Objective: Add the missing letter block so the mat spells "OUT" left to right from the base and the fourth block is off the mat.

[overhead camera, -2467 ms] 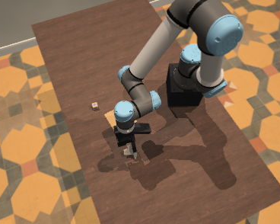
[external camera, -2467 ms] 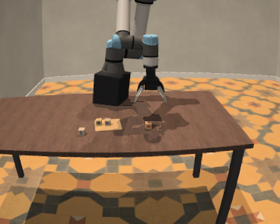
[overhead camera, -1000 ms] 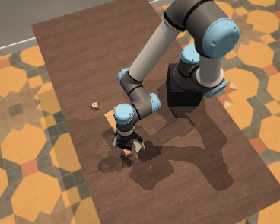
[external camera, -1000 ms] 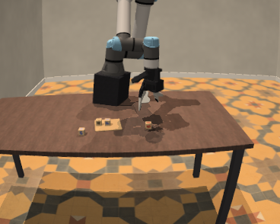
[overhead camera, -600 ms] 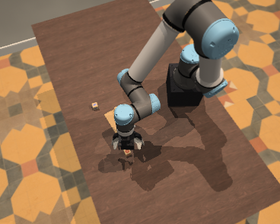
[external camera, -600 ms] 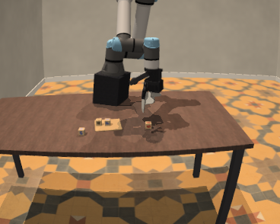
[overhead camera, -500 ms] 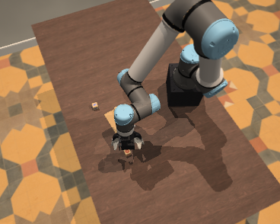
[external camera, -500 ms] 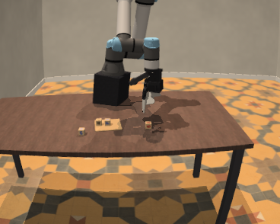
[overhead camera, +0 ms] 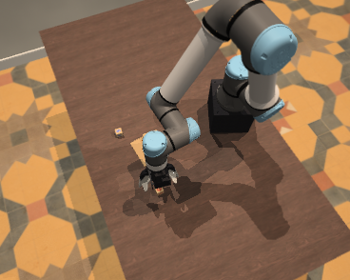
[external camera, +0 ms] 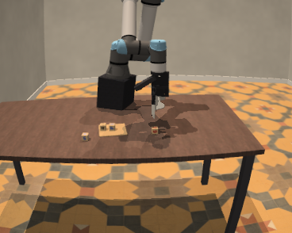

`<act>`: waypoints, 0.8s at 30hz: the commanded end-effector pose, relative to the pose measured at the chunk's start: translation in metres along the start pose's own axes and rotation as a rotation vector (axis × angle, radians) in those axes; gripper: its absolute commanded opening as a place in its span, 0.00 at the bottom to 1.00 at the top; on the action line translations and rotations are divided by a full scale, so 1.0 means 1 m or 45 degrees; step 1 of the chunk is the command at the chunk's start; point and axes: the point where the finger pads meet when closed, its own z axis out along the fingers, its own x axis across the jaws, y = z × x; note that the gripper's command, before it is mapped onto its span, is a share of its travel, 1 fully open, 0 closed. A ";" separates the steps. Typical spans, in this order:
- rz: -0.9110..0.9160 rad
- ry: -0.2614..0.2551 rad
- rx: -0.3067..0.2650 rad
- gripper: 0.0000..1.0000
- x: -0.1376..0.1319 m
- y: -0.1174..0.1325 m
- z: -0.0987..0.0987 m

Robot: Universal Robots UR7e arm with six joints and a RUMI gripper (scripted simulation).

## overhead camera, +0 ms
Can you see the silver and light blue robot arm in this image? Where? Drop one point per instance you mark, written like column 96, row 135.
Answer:
column 263, row 40

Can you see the tan flat mat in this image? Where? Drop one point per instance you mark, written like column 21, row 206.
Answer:
column 138, row 147

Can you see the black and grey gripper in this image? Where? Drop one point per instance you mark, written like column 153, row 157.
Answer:
column 146, row 176

